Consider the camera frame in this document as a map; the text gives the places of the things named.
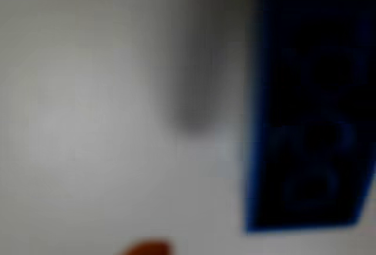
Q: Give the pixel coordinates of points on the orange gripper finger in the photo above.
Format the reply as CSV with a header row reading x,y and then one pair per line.
x,y
147,248

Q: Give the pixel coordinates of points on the blue toy brick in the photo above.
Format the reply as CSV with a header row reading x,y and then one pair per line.
x,y
308,105

